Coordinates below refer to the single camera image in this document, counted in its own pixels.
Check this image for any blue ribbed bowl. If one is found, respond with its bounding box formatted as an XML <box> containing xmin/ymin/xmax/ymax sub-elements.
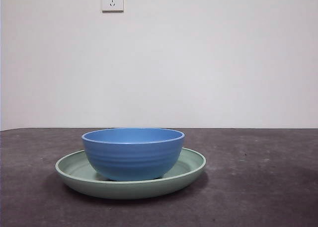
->
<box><xmin>81</xmin><ymin>128</ymin><xmax>186</xmax><ymax>181</ymax></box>

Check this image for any green round plate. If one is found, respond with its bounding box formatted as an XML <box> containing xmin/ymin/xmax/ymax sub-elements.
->
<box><xmin>55</xmin><ymin>147</ymin><xmax>207</xmax><ymax>200</ymax></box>

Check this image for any white wall power socket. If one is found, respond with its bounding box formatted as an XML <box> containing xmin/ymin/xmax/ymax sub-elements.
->
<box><xmin>101</xmin><ymin>0</ymin><xmax>124</xmax><ymax>13</ymax></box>

